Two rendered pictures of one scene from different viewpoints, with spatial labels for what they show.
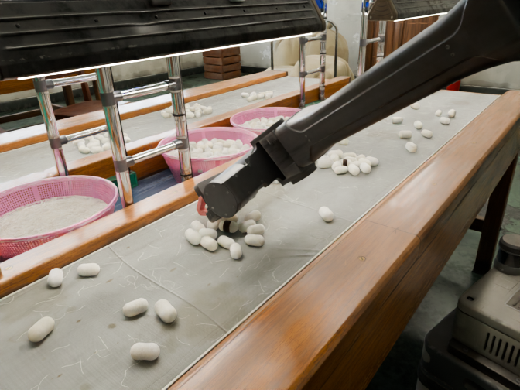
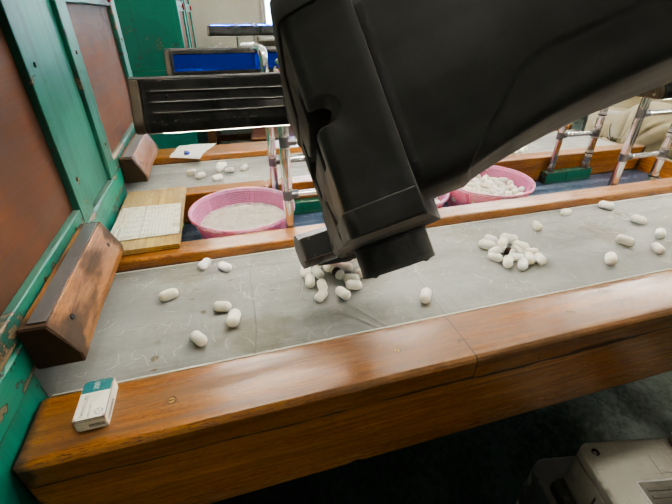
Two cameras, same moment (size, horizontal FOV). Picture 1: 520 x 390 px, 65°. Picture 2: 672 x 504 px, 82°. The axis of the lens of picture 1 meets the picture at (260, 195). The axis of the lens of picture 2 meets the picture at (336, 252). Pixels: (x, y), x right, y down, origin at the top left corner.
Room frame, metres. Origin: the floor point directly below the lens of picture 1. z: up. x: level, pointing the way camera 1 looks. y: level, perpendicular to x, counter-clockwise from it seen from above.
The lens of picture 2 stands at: (0.10, -0.30, 1.19)
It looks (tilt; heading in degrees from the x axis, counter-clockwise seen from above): 32 degrees down; 35
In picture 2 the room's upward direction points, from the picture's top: straight up
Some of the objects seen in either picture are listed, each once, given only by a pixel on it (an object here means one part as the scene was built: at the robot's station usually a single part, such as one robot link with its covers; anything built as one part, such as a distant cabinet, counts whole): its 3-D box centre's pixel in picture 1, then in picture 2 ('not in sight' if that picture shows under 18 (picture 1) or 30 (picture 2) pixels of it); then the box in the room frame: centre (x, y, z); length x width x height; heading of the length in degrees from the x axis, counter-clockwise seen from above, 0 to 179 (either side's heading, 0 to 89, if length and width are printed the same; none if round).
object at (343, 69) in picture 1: (316, 77); (649, 130); (4.05, -0.58, 0.40); 0.74 x 0.56 x 0.38; 140
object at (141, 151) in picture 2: not in sight; (140, 154); (0.71, 0.84, 0.83); 0.30 x 0.06 x 0.07; 51
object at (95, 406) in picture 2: not in sight; (96, 403); (0.18, 0.12, 0.77); 0.06 x 0.04 x 0.02; 51
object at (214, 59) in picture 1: (221, 56); not in sight; (6.77, 0.52, 0.32); 0.42 x 0.42 x 0.64; 49
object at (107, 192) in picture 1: (51, 224); (244, 223); (0.70, 0.41, 0.72); 0.27 x 0.27 x 0.10
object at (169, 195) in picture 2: not in sight; (150, 216); (0.54, 0.55, 0.77); 0.33 x 0.15 x 0.01; 51
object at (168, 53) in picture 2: not in sight; (282, 60); (1.01, 0.52, 1.08); 0.62 x 0.08 x 0.07; 141
